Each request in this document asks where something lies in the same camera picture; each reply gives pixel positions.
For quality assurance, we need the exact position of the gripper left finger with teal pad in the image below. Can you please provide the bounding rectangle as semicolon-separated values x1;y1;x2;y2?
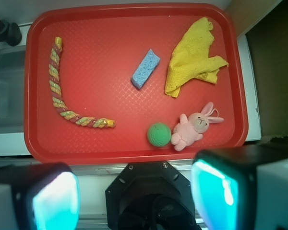
0;163;80;230

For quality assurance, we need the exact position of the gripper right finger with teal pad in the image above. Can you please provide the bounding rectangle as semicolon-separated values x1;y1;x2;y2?
191;144;288;230

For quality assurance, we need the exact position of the multicolour twisted rope toy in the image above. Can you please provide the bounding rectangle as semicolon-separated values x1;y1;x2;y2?
48;37;116;128

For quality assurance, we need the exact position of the brown cardboard panel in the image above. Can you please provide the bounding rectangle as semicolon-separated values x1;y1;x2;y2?
226;0;288;143

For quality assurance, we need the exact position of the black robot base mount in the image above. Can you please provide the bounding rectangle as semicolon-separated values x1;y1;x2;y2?
105;161;201;230

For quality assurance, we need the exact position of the blue sponge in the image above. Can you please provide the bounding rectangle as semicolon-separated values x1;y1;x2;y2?
131;49;160;90

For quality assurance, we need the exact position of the red plastic tray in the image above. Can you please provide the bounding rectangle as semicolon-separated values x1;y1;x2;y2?
24;3;248;164

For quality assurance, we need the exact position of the grey faucet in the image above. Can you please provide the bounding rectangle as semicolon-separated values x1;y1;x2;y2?
0;19;22;46

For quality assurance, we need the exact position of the grey sink basin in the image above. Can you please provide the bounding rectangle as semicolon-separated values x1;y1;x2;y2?
0;46;26;134

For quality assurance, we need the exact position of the yellow cloth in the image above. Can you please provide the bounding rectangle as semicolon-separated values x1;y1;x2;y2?
164;17;229;98

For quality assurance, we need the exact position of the pink plush bunny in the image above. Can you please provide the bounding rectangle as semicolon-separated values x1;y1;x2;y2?
170;102;224;151

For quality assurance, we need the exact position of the green ball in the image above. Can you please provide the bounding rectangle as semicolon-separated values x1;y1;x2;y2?
147;122;171;147

